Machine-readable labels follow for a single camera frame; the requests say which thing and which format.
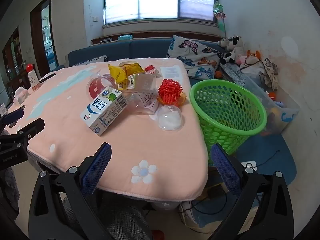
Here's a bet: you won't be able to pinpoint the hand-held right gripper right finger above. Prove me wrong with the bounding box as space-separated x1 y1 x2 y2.
211 143 294 240

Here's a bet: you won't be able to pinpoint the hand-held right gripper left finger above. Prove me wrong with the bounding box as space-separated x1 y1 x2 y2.
28 142 113 240

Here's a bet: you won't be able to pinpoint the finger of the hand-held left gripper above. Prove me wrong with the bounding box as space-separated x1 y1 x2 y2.
7 118 45 147
0 106 25 130

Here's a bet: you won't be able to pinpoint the green plastic basket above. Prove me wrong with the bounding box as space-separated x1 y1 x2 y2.
189 79 267 167

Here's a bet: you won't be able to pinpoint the white milk carton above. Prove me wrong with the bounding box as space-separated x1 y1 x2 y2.
80 86 129 137

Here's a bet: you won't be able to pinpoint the clear dome lid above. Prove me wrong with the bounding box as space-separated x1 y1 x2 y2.
157 104 185 132

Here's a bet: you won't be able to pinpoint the clear plastic container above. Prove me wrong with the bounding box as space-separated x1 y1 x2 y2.
124 91 160 115

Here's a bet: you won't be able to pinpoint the yellow snack packet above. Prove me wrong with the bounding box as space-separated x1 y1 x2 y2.
108 63 128 90

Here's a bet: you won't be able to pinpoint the red foam net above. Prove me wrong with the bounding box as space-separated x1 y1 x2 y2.
157 79 184 105

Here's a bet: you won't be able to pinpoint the clear plastic bottle yellow label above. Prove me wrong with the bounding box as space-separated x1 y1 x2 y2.
116 72 157 95

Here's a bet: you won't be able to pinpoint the orange yellow wrapper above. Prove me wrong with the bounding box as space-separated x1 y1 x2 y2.
125 62 145 77

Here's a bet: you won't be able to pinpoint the beige paper cup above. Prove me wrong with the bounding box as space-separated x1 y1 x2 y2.
118 60 138 68

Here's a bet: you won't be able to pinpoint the red white candy wrapper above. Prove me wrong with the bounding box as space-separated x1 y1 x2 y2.
144 64 163 78

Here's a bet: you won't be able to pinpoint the person's left forearm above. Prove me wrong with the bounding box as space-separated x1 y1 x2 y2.
0 167 20 213

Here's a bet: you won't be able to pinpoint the white tissue container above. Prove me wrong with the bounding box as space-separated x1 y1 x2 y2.
14 86 29 105

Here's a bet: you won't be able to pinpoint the white power strip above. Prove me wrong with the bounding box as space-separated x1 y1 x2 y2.
241 160 258 170

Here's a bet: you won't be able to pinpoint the pink printed blanket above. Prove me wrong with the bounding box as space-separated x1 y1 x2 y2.
5 57 209 202

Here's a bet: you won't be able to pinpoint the white bottle red cap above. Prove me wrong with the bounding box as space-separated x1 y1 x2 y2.
26 63 41 92

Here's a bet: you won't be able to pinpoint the blue floor mat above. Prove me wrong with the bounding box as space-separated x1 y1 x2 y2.
190 132 298 220

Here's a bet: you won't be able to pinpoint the dark wooden cabinet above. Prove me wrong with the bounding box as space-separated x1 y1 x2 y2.
2 26 23 100

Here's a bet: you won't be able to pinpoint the person's grey pants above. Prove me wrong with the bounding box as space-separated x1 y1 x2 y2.
62 195 153 240

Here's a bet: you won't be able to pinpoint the clear storage box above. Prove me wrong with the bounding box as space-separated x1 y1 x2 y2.
240 75 300 134

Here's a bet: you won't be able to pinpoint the grey patterned board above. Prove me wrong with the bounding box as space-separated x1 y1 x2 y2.
219 62 247 87

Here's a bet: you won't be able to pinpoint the beige cloth heap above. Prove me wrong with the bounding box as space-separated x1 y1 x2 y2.
239 57 279 92

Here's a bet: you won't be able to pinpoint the orange fox plush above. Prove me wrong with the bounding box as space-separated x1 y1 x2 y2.
246 50 262 64

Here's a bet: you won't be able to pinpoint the pile of plush toys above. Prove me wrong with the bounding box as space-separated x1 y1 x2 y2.
220 36 244 64

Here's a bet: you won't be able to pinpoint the blue sofa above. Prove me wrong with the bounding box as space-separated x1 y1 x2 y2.
51 38 250 88

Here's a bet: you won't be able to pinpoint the grey plush toy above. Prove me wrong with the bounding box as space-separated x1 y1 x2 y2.
216 37 233 48

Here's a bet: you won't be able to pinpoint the large butterfly print pillow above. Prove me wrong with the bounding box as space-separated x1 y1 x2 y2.
167 35 208 58

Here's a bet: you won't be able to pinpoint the wooden ledge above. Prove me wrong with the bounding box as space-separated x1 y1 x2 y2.
91 31 225 44

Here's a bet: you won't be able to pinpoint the colourful pinwheel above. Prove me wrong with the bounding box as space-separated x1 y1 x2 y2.
212 2 228 38

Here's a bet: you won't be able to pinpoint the window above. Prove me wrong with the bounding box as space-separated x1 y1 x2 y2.
104 0 218 25

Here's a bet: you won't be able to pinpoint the black cable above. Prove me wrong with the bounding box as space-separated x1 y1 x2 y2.
257 149 280 167

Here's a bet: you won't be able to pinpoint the brown door frame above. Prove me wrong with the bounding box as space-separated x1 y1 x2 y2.
30 0 59 75

